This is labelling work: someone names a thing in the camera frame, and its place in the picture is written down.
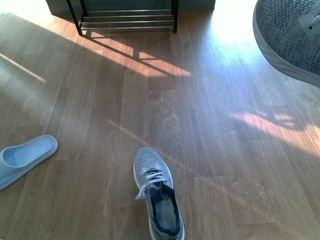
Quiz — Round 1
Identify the light blue slipper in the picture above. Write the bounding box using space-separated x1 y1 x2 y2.
0 135 59 190

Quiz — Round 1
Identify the black metal shoe rack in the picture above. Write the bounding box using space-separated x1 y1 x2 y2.
66 0 179 36

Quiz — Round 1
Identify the grey knit sneaker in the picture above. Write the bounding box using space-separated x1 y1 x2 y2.
133 147 185 240
252 0 320 87

